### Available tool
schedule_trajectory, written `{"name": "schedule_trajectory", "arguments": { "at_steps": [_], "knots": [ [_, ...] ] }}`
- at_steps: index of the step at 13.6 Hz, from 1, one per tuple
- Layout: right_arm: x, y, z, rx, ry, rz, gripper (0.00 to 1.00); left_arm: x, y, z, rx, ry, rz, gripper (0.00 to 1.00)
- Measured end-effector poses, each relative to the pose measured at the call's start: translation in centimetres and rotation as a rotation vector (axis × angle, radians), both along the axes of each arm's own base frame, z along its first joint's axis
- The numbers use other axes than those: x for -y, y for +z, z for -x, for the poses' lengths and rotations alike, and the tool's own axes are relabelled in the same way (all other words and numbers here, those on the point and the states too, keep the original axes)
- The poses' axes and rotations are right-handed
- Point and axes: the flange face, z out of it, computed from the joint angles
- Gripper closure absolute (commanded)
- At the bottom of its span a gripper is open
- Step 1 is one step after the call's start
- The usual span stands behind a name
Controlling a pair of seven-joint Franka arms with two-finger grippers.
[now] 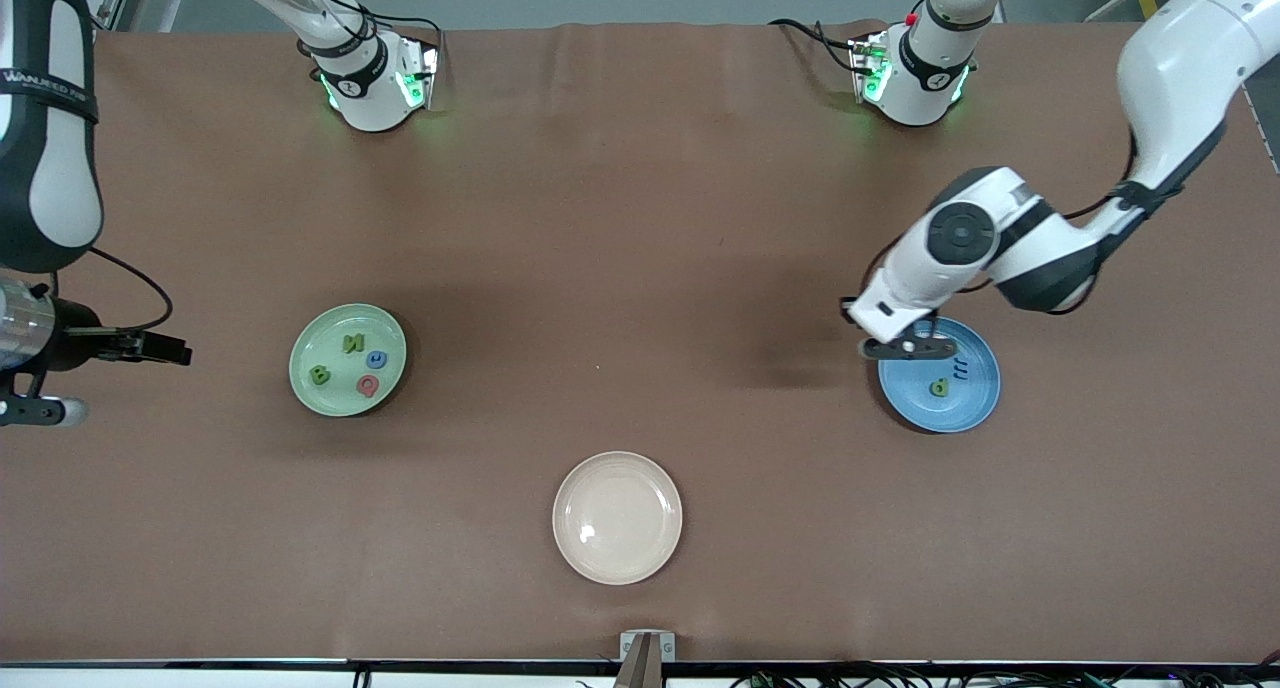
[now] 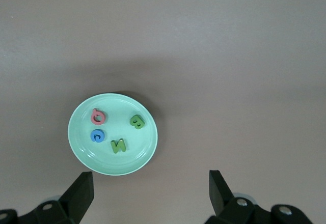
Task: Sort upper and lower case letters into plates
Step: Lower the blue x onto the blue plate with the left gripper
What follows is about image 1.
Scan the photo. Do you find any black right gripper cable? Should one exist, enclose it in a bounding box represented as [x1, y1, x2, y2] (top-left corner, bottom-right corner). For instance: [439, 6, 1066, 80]
[88, 248, 173, 334]

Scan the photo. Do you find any blue plate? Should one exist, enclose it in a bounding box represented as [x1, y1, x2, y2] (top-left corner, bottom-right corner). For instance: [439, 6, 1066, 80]
[877, 315, 1002, 434]

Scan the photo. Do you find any brown table cover sheet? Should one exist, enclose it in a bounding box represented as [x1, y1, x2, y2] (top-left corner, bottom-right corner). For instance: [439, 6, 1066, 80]
[0, 20, 1280, 666]

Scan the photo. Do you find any beige plate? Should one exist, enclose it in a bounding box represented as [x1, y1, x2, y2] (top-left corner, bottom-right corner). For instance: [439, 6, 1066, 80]
[552, 451, 684, 586]

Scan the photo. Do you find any black arm base cable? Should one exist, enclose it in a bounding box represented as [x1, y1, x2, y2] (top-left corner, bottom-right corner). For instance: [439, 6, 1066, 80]
[768, 18, 861, 74]

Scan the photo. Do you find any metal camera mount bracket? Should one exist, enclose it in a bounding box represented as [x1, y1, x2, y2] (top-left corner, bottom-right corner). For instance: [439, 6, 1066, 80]
[620, 630, 676, 688]

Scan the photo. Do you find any green plate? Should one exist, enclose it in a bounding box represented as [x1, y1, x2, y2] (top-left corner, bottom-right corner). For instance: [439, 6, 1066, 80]
[289, 303, 409, 418]

